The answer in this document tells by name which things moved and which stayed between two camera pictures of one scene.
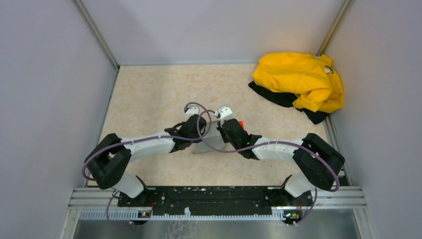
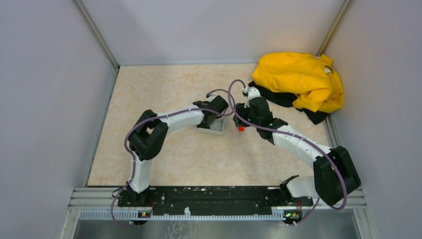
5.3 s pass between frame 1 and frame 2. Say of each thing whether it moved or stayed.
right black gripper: moved
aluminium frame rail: stayed
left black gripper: moved
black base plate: stayed
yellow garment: stayed
